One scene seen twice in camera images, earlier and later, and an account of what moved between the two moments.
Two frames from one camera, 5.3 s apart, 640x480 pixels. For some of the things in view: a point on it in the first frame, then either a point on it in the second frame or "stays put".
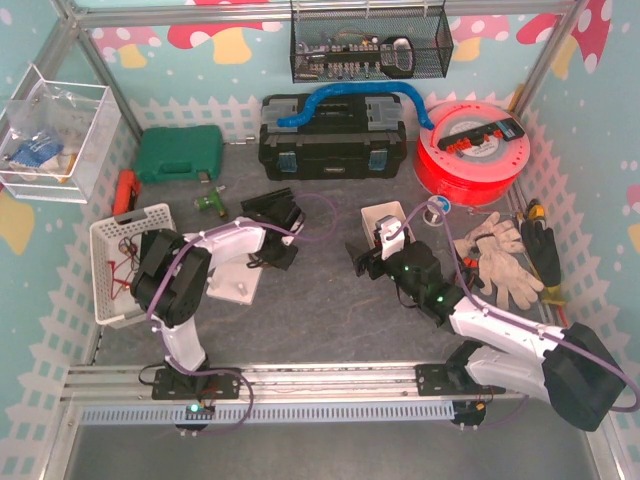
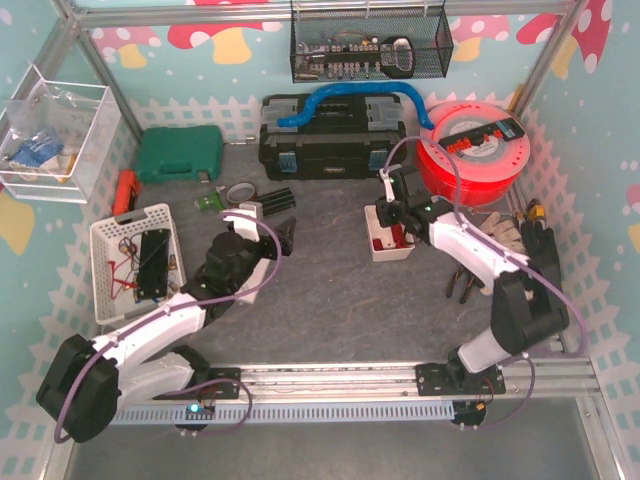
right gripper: (373, 263) -> (385, 212)
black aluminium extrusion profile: (276, 199) stays put
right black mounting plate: (448, 379) stays put
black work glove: (542, 248) stays put
